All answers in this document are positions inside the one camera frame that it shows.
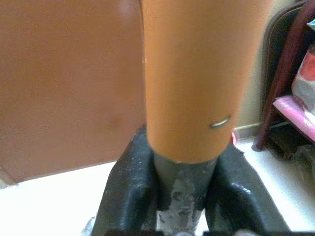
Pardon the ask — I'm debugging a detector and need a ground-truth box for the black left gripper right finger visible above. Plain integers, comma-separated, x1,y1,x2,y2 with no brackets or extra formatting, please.
204,142,291,234

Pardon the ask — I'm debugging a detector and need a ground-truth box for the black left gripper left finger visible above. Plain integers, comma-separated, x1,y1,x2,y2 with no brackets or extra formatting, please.
92,123,161,236

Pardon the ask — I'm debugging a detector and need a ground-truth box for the orange broom handle grey end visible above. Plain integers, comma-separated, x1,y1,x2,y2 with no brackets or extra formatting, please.
139,0,274,236

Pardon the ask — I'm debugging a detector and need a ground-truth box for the brown wooden door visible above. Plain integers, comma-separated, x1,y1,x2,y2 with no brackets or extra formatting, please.
0,0,146,184

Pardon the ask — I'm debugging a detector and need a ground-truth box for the white red plastic bag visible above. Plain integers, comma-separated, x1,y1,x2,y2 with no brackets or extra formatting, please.
291,46,315,112

